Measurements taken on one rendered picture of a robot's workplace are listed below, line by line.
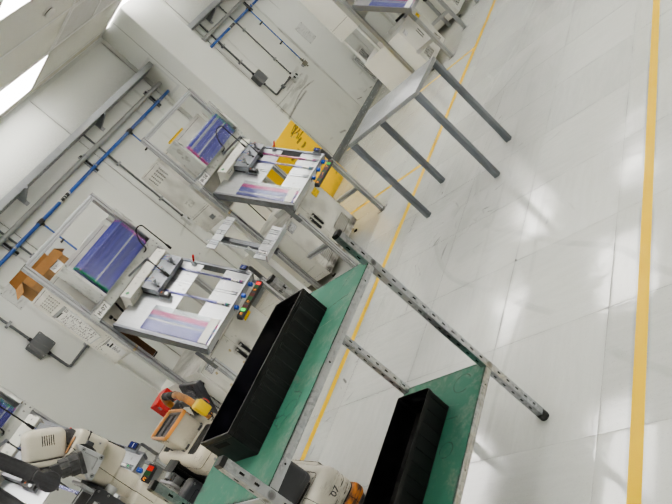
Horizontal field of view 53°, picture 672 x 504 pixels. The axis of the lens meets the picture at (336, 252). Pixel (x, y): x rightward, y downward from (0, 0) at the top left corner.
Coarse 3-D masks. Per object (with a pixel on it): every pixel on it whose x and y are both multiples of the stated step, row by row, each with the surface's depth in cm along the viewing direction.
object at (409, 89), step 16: (432, 64) 442; (416, 80) 436; (448, 80) 451; (400, 96) 442; (416, 96) 420; (464, 96) 455; (368, 112) 491; (384, 112) 447; (432, 112) 424; (480, 112) 459; (368, 128) 452; (384, 128) 498; (448, 128) 428; (496, 128) 464; (352, 144) 466; (400, 144) 504; (464, 144) 432; (368, 160) 471; (416, 160) 509; (480, 160) 437; (384, 176) 476; (496, 176) 441; (400, 192) 481; (416, 208) 487
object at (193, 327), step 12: (156, 312) 449; (168, 312) 448; (180, 312) 447; (144, 324) 442; (156, 324) 441; (168, 324) 440; (180, 324) 440; (192, 324) 439; (204, 324) 438; (216, 324) 437; (180, 336) 432; (192, 336) 431; (204, 336) 431
